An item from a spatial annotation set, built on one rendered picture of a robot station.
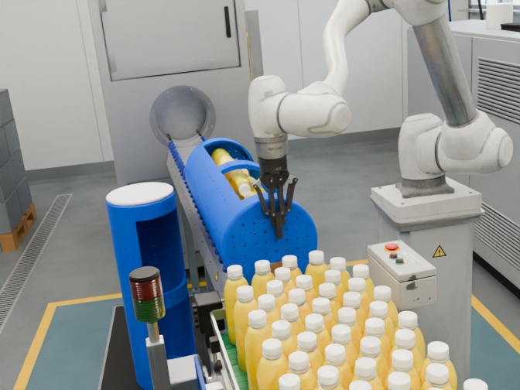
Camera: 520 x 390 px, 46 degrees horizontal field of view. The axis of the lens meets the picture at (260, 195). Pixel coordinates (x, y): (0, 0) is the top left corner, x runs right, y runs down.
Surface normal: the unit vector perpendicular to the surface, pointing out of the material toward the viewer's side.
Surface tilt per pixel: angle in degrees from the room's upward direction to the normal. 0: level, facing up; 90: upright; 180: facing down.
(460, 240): 90
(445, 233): 90
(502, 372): 0
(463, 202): 90
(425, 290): 90
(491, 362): 0
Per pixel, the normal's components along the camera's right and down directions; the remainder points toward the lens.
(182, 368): -0.09, -0.95
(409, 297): 0.23, 0.29
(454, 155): -0.66, 0.59
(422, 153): -0.68, 0.25
